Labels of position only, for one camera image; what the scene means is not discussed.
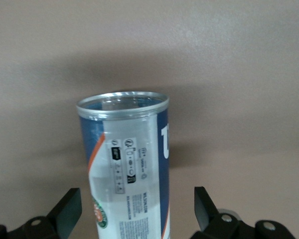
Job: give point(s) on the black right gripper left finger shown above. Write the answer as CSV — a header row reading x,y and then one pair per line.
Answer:
x,y
64,211

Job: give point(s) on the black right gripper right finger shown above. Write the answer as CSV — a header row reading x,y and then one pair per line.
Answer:
x,y
204,211

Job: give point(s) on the clear blue white tennis can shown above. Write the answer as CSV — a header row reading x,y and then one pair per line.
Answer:
x,y
129,161

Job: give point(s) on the brown table cloth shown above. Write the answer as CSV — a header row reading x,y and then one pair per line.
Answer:
x,y
40,74

